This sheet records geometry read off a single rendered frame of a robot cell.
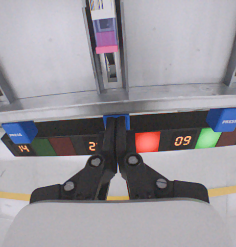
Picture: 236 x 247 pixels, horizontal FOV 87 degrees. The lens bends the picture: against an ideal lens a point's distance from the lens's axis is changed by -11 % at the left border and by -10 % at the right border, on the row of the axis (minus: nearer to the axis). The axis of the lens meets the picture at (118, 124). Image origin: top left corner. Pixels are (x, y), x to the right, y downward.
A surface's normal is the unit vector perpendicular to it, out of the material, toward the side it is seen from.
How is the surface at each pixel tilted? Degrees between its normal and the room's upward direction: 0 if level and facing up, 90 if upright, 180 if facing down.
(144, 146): 44
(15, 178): 0
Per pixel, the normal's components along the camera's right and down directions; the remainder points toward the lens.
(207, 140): -0.01, 0.63
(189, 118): -0.09, -0.77
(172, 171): -0.07, -0.08
